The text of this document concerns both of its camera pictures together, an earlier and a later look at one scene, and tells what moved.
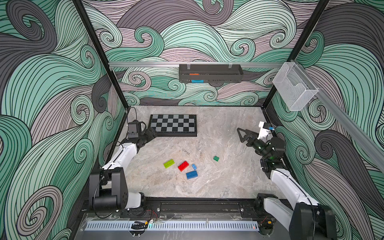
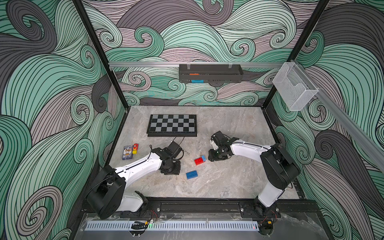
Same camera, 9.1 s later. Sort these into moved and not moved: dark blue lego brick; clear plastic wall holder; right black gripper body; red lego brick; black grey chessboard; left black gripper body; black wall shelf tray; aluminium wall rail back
Moved: left black gripper body; red lego brick; right black gripper body
Not moved: black wall shelf tray; black grey chessboard; dark blue lego brick; clear plastic wall holder; aluminium wall rail back
